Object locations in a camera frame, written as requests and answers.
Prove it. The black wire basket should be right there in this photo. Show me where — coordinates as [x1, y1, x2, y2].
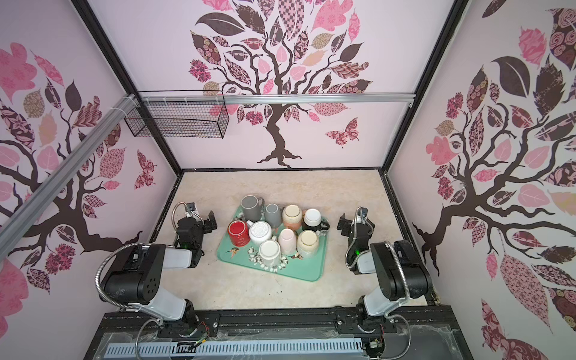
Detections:
[124, 90, 230, 139]

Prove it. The cream and peach mug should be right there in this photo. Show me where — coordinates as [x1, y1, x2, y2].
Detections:
[282, 205, 303, 231]

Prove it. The white mug red inside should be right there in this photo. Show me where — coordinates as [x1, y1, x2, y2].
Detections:
[259, 239, 281, 267]

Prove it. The light grey mug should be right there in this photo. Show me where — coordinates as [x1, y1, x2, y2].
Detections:
[265, 203, 283, 229]

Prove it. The white and black mug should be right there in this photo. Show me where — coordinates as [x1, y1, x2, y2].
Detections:
[302, 208, 330, 232]

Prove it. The aluminium rail left wall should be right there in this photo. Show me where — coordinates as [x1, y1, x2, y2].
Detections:
[1, 94, 137, 259]

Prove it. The red mug black handle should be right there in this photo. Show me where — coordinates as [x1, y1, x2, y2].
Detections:
[227, 220, 251, 248]

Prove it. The white ribbed base mug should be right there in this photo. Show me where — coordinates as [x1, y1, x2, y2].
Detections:
[247, 220, 272, 248]

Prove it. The pale pink mug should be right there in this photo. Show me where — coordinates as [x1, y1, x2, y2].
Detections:
[277, 228, 297, 256]

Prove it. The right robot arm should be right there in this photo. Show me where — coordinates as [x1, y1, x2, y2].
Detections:
[337, 207, 432, 333]

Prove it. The dark grey mug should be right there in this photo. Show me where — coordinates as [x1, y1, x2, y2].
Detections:
[241, 195, 265, 222]

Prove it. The cream beige mug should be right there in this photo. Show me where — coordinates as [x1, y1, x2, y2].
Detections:
[297, 230, 320, 259]

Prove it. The white slotted cable duct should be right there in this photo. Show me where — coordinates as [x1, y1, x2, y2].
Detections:
[103, 338, 363, 359]

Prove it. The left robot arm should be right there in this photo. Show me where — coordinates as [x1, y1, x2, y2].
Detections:
[94, 211, 218, 329]

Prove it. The aluminium rail back wall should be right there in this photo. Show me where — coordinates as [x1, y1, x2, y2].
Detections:
[140, 92, 416, 105]

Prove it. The green floral serving tray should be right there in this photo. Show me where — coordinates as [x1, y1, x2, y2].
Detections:
[217, 206, 328, 282]

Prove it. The aluminium rail wall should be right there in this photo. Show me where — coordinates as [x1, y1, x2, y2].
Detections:
[1, 94, 137, 259]
[140, 92, 416, 105]

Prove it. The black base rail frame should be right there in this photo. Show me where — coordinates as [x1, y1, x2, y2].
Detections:
[85, 306, 472, 359]

